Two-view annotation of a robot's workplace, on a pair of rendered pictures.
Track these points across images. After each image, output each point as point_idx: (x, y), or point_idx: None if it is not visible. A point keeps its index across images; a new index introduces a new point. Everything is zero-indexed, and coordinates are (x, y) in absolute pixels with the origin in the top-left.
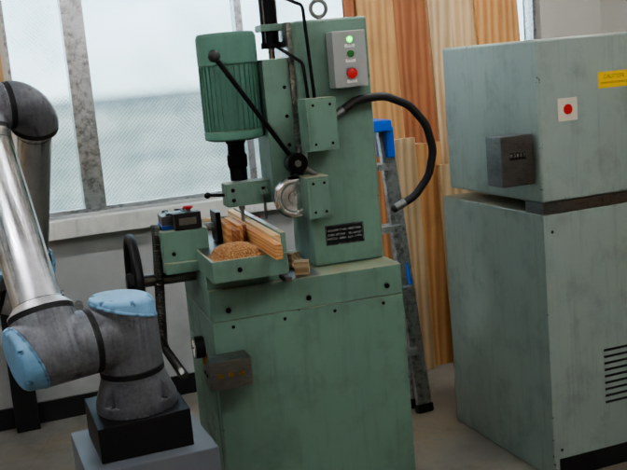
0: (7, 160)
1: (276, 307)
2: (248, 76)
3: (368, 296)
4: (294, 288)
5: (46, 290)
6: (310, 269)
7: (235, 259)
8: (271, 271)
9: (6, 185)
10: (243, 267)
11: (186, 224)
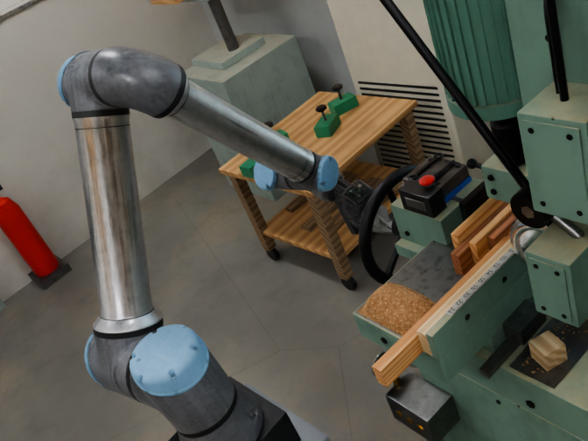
0: (89, 163)
1: (486, 383)
2: (477, 9)
3: None
4: (508, 381)
5: (108, 314)
6: (582, 351)
7: (376, 326)
8: (423, 367)
9: (87, 192)
10: (387, 339)
11: (414, 206)
